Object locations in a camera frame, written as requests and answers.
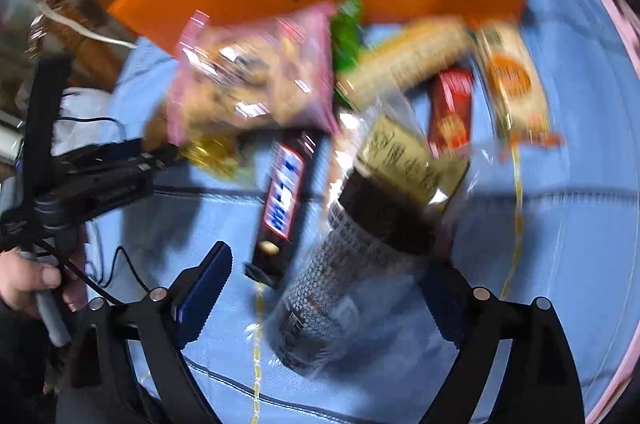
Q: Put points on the white printed plastic bag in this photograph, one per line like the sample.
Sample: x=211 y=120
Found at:
x=80 y=103

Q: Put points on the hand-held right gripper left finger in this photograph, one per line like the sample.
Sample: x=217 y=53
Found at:
x=205 y=299

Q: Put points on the orange print snack packet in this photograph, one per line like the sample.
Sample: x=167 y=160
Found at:
x=510 y=78

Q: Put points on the dark brown chocolate bar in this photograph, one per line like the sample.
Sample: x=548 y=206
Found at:
x=285 y=199

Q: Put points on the red snack packet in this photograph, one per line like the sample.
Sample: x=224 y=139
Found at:
x=450 y=113

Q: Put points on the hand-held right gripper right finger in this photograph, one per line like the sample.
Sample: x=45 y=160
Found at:
x=445 y=309

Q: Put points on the wooden chair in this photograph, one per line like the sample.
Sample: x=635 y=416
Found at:
x=95 y=53

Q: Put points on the clear dark roll packet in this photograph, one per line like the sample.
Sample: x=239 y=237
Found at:
x=370 y=214

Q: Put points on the pink cookie snack packet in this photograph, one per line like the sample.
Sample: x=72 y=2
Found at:
x=250 y=68

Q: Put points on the green snack packet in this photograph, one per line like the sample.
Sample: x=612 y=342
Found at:
x=347 y=33

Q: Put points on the person's left hand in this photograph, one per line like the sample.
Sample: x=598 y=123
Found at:
x=25 y=279

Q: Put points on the gold wrapped candy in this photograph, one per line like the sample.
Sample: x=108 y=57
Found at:
x=210 y=156

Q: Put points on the beige cracker packet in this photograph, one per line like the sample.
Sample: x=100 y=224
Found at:
x=400 y=58

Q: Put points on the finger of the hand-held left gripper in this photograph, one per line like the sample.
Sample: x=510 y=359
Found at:
x=130 y=184
x=125 y=152

